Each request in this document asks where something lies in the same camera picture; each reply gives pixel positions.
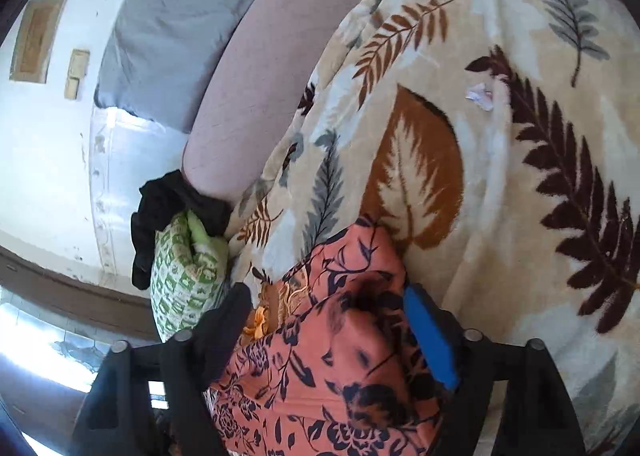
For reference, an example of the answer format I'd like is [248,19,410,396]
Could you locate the cream leaf print blanket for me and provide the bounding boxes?
[222,0,640,456]

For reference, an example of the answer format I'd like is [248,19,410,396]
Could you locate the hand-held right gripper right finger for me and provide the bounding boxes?
[402,283,586,456]

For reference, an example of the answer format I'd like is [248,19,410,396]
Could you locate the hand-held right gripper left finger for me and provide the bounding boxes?
[72,281,253,456]

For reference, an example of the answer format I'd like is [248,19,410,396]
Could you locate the orange floral print garment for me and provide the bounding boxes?
[207,213,451,456]

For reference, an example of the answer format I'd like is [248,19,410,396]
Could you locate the beige wall switch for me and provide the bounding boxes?
[65,49,92,101]

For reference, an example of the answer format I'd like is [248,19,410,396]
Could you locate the green patterned pillow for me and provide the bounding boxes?
[150,210,232,343]

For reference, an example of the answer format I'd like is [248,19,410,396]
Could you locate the framed wall picture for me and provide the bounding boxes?
[9,0,70,84]

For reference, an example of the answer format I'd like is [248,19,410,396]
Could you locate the black cloth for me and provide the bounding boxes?
[131,169,234,290]

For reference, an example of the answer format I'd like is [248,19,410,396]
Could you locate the grey pillow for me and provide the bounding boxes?
[94,0,302,135]

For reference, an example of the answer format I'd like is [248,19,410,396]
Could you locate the brown wooden window frame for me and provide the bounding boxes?
[0,245,157,343]

